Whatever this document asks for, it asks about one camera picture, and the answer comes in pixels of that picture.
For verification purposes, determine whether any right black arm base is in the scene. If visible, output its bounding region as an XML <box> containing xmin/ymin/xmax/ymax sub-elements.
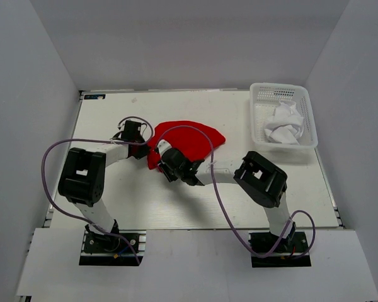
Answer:
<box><xmin>248</xmin><ymin>232</ymin><xmax>311</xmax><ymax>268</ymax></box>

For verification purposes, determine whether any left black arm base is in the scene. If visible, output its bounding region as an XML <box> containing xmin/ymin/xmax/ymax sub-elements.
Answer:
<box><xmin>79</xmin><ymin>227</ymin><xmax>147</xmax><ymax>267</ymax></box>

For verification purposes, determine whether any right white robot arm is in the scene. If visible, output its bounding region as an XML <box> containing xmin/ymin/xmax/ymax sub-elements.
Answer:
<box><xmin>158</xmin><ymin>147</ymin><xmax>295</xmax><ymax>251</ymax></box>

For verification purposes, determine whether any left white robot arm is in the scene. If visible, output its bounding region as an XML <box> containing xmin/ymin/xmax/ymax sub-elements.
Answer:
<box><xmin>58</xmin><ymin>120</ymin><xmax>149</xmax><ymax>251</ymax></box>

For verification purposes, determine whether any blue table label sticker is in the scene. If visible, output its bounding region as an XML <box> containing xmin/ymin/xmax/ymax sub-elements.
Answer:
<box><xmin>84</xmin><ymin>94</ymin><xmax>106</xmax><ymax>100</ymax></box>

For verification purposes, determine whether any white plastic basket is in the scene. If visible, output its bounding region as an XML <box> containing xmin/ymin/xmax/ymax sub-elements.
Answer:
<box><xmin>249</xmin><ymin>82</ymin><xmax>318</xmax><ymax>152</ymax></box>

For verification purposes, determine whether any white t shirt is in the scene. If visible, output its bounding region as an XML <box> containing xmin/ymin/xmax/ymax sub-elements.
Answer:
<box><xmin>263</xmin><ymin>101</ymin><xmax>304</xmax><ymax>145</ymax></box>

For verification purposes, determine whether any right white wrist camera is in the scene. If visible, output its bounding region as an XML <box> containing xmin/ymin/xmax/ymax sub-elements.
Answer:
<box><xmin>154</xmin><ymin>139</ymin><xmax>172</xmax><ymax>157</ymax></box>

